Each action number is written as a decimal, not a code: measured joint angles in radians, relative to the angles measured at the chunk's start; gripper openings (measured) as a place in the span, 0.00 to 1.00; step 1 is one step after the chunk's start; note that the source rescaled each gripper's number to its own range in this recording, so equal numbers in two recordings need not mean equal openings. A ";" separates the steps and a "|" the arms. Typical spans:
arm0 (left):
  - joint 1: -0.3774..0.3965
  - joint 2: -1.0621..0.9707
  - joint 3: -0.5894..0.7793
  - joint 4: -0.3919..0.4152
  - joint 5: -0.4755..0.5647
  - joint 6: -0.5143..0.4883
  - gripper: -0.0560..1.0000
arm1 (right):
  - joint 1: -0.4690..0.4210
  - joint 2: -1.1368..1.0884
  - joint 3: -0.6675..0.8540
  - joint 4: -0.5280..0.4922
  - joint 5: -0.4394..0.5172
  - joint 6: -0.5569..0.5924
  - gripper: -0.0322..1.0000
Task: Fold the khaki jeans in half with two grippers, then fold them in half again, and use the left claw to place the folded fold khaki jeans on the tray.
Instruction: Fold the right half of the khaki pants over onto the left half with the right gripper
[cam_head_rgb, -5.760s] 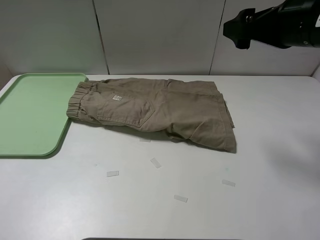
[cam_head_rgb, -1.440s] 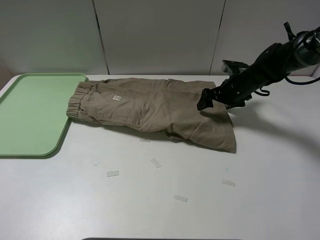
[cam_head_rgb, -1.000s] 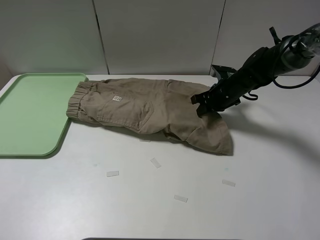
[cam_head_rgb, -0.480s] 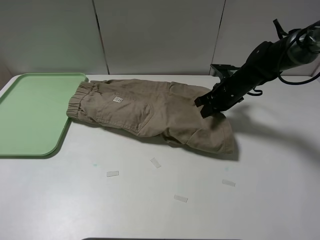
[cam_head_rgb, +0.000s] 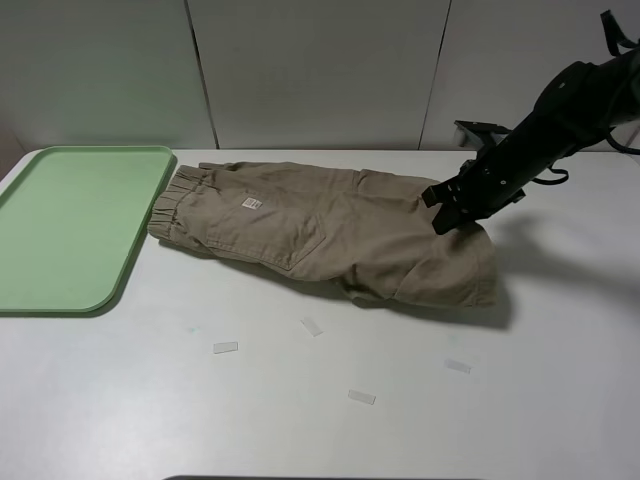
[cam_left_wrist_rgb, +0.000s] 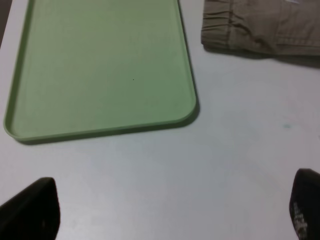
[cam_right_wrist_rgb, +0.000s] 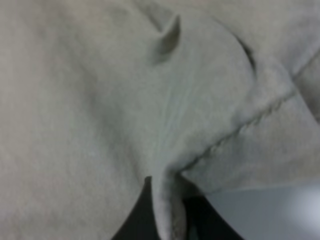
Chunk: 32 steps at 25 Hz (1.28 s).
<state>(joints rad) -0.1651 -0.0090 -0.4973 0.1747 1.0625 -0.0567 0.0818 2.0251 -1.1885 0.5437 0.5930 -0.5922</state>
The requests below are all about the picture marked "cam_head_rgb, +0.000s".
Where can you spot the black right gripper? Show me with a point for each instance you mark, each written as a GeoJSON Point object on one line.
{"type": "Point", "coordinates": [482, 187]}

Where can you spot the khaki shorts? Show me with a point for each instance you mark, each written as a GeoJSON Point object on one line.
{"type": "Point", "coordinates": [368, 232]}

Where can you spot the green plastic tray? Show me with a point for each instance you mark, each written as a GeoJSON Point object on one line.
{"type": "Point", "coordinates": [70, 222]}

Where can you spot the clear tape strip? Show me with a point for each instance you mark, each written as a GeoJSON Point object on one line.
{"type": "Point", "coordinates": [311, 326]}
{"type": "Point", "coordinates": [225, 347]}
{"type": "Point", "coordinates": [362, 397]}
{"type": "Point", "coordinates": [457, 366]}

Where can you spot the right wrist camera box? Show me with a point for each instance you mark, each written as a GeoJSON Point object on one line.
{"type": "Point", "coordinates": [476, 135]}

